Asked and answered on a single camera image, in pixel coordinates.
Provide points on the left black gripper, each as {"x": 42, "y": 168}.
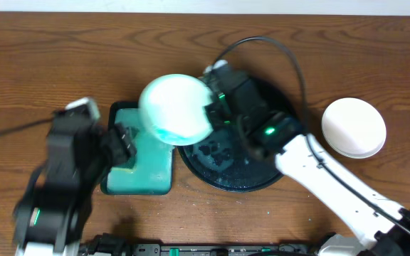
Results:
{"x": 112, "y": 146}

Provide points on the mint plate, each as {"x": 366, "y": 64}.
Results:
{"x": 172, "y": 109}

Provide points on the white round plate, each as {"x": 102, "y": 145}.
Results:
{"x": 354, "y": 128}

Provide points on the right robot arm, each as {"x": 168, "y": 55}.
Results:
{"x": 381, "y": 226}

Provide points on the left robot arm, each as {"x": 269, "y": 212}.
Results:
{"x": 51, "y": 215}

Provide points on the rectangular green water tray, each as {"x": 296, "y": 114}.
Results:
{"x": 149, "y": 172}

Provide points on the round black serving tray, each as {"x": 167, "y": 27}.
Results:
{"x": 222, "y": 162}

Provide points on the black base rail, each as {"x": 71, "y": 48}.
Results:
{"x": 107, "y": 244}

